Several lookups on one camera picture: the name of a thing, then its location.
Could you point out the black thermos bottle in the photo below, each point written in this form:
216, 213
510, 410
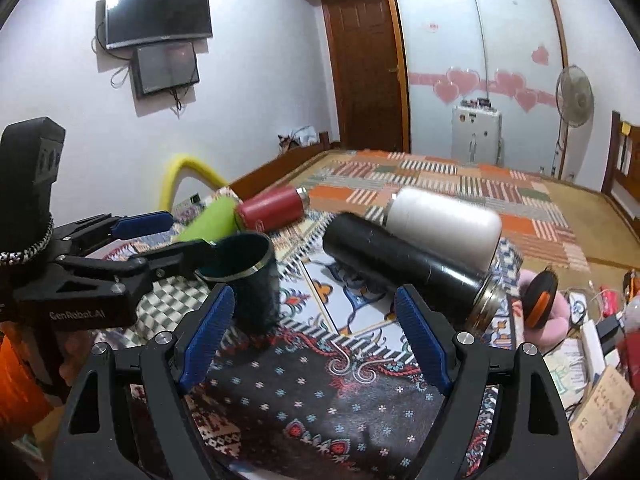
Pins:
390, 255

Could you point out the cardboard box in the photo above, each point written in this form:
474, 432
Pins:
602, 410

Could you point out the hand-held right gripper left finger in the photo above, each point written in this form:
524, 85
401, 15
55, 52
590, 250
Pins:
209, 336

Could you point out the black wall television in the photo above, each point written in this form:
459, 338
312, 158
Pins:
157, 12

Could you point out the small black wall monitor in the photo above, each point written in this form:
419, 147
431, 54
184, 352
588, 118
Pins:
165, 67

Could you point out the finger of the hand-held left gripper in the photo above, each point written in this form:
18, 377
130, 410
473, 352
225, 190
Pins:
145, 222
172, 259

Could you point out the white appliance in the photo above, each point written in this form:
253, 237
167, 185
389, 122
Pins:
475, 132

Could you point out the pink plush toy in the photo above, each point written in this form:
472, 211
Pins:
560, 320

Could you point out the yellow foam tube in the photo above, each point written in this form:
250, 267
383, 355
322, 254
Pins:
172, 172

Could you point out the printed blanket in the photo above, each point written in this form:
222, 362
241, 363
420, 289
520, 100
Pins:
310, 400

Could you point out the orange black round tool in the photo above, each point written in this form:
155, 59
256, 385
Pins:
540, 295

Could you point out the wooden bed frame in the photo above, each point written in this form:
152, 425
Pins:
280, 165

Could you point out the brown wooden door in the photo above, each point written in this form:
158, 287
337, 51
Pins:
365, 80

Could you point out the dark green cup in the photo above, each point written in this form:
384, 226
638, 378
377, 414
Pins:
255, 290

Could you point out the white thermos bottle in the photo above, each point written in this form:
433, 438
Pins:
445, 225

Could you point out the orange plastic container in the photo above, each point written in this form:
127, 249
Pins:
20, 385

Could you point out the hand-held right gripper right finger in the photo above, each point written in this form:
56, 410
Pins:
422, 341

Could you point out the red thermos bottle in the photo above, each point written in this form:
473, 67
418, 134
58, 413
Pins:
270, 207

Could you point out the frosted sliding wardrobe doors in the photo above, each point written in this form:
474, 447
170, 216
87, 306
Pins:
450, 35

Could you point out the standing fan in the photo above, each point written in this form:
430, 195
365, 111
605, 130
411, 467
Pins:
575, 92

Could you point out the checkered cloth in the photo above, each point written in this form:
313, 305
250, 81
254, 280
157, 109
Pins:
170, 305

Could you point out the patchwork mat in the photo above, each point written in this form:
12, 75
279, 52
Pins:
450, 175

